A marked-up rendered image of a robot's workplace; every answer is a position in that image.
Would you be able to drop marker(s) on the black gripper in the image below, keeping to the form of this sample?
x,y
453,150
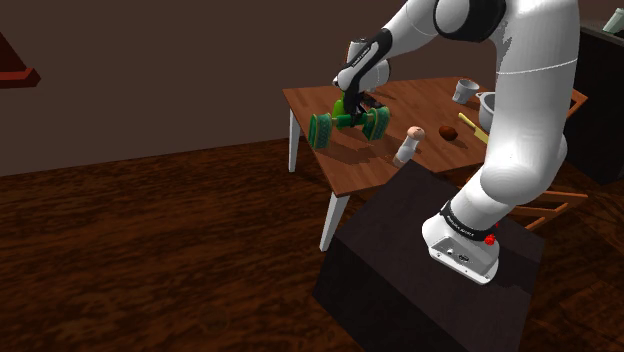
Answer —
x,y
352,101

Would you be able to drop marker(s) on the green dumbbell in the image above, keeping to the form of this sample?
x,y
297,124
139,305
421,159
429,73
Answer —
x,y
349,120

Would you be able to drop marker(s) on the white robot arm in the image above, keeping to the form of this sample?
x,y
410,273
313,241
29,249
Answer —
x,y
531,97

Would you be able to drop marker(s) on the wooden table with white legs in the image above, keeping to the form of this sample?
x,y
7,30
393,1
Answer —
x,y
360,161

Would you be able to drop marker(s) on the white bottle with tan cap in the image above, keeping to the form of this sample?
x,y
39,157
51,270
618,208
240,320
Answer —
x,y
408,146

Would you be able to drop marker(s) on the brown round object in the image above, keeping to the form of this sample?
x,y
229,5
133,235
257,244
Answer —
x,y
447,132

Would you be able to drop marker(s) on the grey cup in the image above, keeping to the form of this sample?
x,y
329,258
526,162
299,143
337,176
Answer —
x,y
464,90

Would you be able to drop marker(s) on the grey pot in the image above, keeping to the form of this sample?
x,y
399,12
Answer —
x,y
486,111

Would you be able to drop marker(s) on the dark robot stand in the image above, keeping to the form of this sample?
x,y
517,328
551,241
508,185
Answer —
x,y
414,273

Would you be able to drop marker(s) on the wooden chair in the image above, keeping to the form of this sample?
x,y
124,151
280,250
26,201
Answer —
x,y
546,204

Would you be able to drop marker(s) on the dark cabinet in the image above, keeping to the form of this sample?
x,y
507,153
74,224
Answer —
x,y
597,97

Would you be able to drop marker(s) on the red wall shelf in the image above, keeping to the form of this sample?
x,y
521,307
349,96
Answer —
x,y
14,68

